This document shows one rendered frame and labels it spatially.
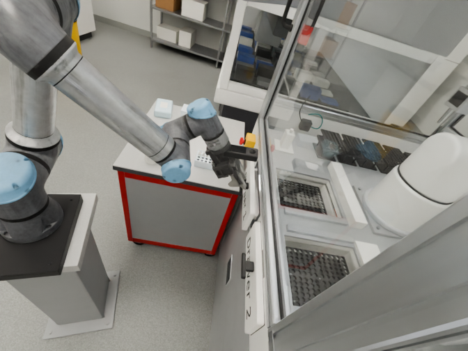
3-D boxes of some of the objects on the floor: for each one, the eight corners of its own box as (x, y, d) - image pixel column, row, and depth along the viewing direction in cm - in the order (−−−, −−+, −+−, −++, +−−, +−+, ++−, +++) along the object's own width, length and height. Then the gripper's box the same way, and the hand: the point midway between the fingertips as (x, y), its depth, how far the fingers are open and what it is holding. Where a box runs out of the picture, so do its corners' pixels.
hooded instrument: (196, 183, 203) (260, -143, 82) (218, 94, 337) (253, -80, 216) (320, 209, 219) (524, -34, 98) (293, 114, 353) (365, -38, 232)
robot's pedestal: (43, 340, 109) (-57, 281, 57) (62, 276, 129) (0, 191, 77) (112, 328, 118) (80, 268, 67) (120, 271, 138) (99, 191, 87)
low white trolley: (127, 248, 149) (112, 165, 97) (155, 181, 193) (155, 99, 142) (213, 262, 156) (242, 191, 104) (221, 195, 201) (244, 122, 149)
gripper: (207, 139, 80) (230, 180, 93) (203, 159, 72) (228, 200, 85) (230, 132, 77) (250, 175, 91) (228, 151, 69) (250, 195, 83)
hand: (245, 183), depth 86 cm, fingers closed on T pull, 3 cm apart
